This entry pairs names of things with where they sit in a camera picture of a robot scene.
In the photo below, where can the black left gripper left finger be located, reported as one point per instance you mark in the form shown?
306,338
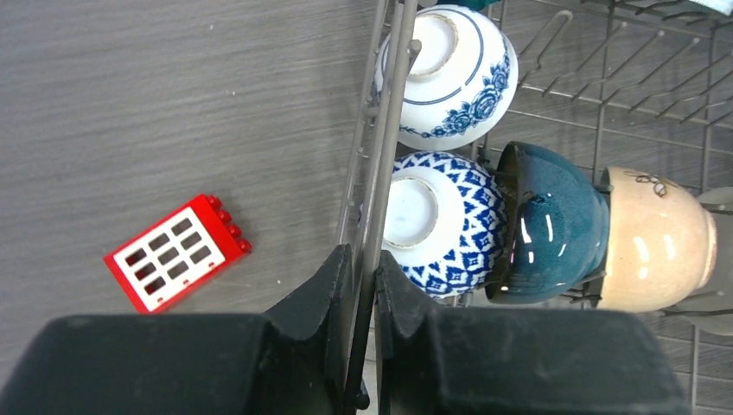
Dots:
290,359

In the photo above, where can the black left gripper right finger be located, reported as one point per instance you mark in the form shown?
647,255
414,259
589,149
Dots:
435,359

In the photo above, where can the dark teal glazed bowl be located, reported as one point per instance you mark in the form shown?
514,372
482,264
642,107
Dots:
557,230

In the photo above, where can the beige ceramic bowl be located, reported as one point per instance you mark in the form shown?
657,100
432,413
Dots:
662,243

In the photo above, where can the white bowl blue zigzag pattern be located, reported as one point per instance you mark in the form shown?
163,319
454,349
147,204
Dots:
446,222

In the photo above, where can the red white toy window block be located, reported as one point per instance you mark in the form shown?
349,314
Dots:
179,253

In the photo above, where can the white bowl blue floral pattern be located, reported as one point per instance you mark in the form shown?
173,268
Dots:
462,82

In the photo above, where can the grey wire dish rack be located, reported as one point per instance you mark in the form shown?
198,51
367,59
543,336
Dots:
643,84

